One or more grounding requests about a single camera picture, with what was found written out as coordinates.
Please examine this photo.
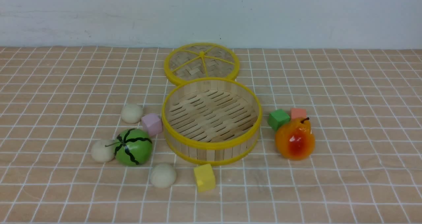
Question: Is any bamboo steamer lid yellow rim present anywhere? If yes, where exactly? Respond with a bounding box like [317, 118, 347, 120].
[163, 43, 240, 85]

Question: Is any green foam cube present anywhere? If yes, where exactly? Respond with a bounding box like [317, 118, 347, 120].
[267, 109, 290, 131]

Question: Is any orange foam cube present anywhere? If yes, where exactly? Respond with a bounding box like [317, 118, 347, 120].
[290, 107, 307, 120]

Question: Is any orange toy pear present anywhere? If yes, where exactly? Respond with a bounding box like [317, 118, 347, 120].
[275, 117, 316, 160]

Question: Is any bamboo steamer tray yellow rim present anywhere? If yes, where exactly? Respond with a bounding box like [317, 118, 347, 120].
[162, 77, 263, 166]

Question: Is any white bun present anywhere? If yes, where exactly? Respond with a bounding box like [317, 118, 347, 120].
[121, 104, 143, 124]
[91, 139, 115, 163]
[150, 163, 177, 188]

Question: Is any white bun back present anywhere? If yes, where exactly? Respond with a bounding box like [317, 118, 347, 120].
[121, 104, 143, 124]

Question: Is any checkered orange tablecloth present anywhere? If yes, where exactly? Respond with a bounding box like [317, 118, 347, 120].
[0, 46, 422, 224]

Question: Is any green toy watermelon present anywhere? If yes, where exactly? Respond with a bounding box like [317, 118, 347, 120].
[106, 128, 153, 166]

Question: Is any yellow foam cube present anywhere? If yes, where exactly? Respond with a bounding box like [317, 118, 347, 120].
[193, 164, 216, 192]

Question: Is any pink foam cube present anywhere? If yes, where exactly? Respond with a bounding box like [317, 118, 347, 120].
[141, 113, 163, 137]

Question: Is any white bun front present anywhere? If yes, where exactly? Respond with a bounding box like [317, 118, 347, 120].
[150, 163, 177, 188]

